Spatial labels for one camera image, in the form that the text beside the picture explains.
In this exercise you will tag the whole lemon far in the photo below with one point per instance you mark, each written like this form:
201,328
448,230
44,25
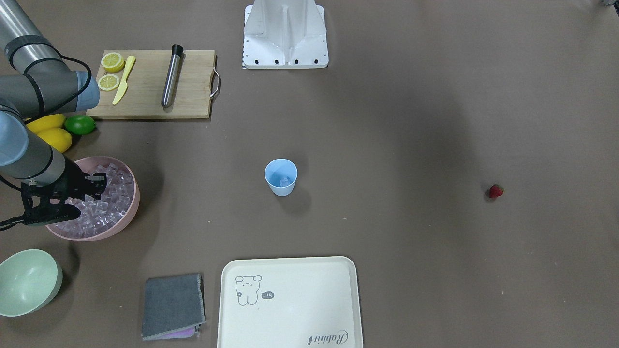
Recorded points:
46,123

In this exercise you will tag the pink bowl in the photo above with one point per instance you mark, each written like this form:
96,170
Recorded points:
113,208

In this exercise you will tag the whole lemon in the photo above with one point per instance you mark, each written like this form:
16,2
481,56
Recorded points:
57,138
46,123

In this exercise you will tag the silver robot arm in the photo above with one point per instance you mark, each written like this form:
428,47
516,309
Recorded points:
43,85

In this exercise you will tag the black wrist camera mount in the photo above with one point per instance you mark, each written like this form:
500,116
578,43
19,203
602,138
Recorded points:
46,205

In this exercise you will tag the lemon half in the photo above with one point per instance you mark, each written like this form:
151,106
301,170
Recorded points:
108,82
112,62

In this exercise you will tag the green lime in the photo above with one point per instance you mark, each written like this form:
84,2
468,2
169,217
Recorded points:
80,125

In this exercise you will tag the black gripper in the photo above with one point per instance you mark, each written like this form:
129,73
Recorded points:
74,181

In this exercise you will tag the steel muddler black tip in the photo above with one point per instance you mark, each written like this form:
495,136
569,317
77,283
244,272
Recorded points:
172,76

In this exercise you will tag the light blue cup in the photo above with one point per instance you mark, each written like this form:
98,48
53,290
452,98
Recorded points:
281,176

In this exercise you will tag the whole lemon near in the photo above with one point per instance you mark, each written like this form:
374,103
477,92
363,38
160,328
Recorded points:
57,138

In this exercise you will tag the mint green bowl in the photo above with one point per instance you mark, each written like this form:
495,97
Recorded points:
29,280

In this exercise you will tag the lemon half lower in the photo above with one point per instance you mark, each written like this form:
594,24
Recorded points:
108,82

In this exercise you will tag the red strawberry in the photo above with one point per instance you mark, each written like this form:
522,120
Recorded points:
495,191

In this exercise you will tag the cream serving tray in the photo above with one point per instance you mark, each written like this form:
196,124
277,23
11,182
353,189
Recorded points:
310,302

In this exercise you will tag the yellow plastic knife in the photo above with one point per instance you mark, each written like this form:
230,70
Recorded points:
123,84

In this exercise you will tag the ice cube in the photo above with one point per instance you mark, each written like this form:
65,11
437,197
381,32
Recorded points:
284,181

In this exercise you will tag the lemon half upper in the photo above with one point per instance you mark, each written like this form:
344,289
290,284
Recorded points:
112,62

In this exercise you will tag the wooden cutting board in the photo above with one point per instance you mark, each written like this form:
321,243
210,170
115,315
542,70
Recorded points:
192,96

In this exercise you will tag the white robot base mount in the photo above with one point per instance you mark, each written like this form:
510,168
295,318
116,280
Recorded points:
284,34

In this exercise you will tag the grey folded cloth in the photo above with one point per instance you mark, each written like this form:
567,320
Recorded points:
173,307

